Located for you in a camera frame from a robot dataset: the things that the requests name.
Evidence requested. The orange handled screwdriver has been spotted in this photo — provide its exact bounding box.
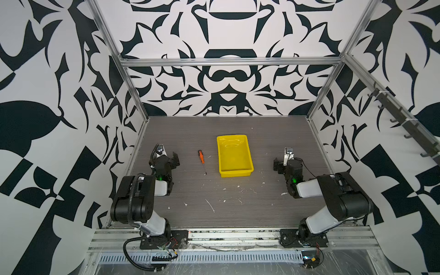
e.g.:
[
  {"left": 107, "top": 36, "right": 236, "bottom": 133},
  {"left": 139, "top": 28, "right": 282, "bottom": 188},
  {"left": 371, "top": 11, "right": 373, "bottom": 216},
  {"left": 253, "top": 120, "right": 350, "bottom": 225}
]
[{"left": 198, "top": 150, "right": 207, "bottom": 175}]

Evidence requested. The yellow plastic bin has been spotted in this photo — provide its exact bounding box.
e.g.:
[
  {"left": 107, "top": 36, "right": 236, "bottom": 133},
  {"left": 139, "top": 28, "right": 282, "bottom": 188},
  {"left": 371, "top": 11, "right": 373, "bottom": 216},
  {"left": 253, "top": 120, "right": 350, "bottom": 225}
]
[{"left": 217, "top": 135, "right": 254, "bottom": 178}]

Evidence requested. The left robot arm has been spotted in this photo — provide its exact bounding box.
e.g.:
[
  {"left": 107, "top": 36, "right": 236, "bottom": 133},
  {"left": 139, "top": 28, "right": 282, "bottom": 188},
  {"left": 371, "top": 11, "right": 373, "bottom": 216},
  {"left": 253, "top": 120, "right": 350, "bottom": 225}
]
[{"left": 110, "top": 144, "right": 180, "bottom": 238}]

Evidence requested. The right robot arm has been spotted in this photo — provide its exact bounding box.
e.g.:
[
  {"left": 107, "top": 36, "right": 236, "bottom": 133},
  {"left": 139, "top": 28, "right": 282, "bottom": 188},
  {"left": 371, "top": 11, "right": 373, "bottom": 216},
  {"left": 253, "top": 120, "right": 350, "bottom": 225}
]
[{"left": 273, "top": 157, "right": 373, "bottom": 247}]

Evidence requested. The small electronics board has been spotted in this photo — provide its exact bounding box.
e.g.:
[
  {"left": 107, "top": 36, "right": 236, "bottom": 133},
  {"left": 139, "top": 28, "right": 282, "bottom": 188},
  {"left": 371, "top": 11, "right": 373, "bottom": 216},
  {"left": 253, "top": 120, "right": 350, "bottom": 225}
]
[{"left": 302, "top": 249, "right": 324, "bottom": 270}]

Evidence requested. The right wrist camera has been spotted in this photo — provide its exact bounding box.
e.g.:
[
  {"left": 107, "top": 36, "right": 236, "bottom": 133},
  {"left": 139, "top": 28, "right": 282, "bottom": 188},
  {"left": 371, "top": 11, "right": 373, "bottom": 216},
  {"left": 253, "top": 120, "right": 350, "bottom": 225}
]
[{"left": 283, "top": 147, "right": 294, "bottom": 166}]

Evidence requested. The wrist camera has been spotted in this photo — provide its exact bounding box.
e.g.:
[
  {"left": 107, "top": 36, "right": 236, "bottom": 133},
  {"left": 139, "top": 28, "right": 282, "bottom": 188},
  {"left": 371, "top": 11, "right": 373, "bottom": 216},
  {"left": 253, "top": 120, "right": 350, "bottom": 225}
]
[
  {"left": 283, "top": 147, "right": 294, "bottom": 166},
  {"left": 151, "top": 143, "right": 166, "bottom": 159}
]

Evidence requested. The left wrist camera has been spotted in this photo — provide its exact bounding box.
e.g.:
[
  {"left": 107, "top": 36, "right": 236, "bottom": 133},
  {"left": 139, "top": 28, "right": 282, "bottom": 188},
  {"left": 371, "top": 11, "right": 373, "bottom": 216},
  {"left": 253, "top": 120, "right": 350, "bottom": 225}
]
[{"left": 151, "top": 143, "right": 166, "bottom": 159}]

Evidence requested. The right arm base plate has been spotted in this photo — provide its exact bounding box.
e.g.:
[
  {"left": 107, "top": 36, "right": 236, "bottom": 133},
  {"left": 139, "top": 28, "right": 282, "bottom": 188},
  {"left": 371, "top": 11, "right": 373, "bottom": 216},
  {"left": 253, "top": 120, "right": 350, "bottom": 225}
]
[{"left": 279, "top": 228, "right": 328, "bottom": 248}]

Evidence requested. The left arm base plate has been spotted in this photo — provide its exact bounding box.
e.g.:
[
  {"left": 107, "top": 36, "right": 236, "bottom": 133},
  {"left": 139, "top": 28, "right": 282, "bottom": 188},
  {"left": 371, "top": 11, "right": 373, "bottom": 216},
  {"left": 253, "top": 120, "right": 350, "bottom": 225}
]
[{"left": 140, "top": 230, "right": 189, "bottom": 250}]

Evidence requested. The black cable loop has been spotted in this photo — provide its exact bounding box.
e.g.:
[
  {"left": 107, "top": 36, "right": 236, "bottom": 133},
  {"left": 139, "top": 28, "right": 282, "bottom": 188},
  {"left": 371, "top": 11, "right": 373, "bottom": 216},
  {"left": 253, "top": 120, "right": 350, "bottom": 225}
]
[{"left": 123, "top": 236, "right": 178, "bottom": 272}]

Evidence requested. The slotted cable duct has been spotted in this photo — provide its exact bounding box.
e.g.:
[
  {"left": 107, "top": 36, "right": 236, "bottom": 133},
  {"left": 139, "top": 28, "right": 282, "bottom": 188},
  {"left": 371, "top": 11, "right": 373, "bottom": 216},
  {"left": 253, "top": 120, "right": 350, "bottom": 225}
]
[{"left": 97, "top": 250, "right": 305, "bottom": 265}]

